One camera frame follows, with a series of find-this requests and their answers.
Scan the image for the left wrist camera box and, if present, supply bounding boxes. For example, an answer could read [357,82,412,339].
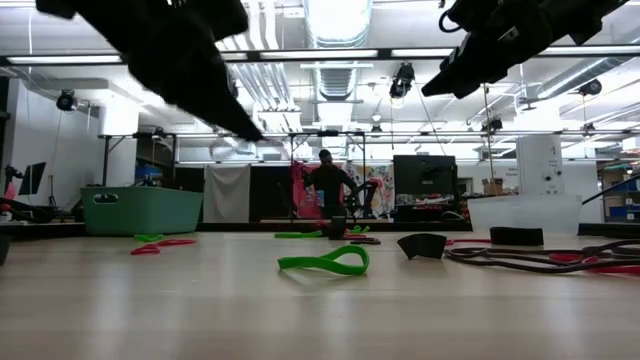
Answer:
[212,0,251,42]

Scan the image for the teal plastic basket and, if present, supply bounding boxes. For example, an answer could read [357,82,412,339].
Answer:
[80,186,205,237]

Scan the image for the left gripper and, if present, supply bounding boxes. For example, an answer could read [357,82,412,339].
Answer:
[119,30,265,143]

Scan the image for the silver round air duct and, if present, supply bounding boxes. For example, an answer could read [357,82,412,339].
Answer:
[302,0,374,101]

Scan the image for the grey hanging cloth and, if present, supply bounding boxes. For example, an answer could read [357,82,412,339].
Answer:
[203,164,251,224]

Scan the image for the small black monitor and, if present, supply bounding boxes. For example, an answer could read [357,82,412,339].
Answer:
[18,161,47,196]

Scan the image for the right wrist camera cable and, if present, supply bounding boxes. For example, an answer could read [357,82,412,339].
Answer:
[438,4,474,35]

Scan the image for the person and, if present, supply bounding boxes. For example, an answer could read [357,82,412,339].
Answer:
[302,148,359,220]

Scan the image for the white round column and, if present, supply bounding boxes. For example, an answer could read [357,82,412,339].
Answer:
[515,134,565,196]

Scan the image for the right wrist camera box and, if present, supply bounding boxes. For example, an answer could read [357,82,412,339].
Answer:
[459,0,544,32]

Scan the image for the blue container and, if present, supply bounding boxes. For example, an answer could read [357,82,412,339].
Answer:
[134,164,164,189]

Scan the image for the storage shelf with bins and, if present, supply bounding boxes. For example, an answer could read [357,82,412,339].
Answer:
[599,162,640,224]

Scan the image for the floral hanging cloth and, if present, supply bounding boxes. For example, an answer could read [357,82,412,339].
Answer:
[344,163,396,219]

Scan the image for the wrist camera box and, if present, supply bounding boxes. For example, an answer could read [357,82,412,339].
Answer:
[212,0,251,42]
[459,0,544,32]

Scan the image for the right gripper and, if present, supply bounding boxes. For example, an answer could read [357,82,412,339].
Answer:
[421,19,544,100]

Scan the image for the clear plastic bin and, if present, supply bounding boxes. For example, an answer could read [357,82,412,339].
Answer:
[467,193,584,234]

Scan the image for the thin vertical pole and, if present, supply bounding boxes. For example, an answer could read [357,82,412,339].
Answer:
[480,84,496,181]

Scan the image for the black wide rubber band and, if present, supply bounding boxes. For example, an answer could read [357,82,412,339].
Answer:
[489,226,545,248]
[397,232,448,261]
[327,215,348,241]

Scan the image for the pink hanging cloth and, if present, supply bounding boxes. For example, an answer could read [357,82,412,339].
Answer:
[290,160,321,220]

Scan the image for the black ceiling camera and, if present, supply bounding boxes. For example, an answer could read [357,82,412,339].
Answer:
[55,89,79,112]
[578,78,604,98]
[388,62,416,100]

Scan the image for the black monitor panel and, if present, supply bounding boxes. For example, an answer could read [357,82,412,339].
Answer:
[393,154,459,198]

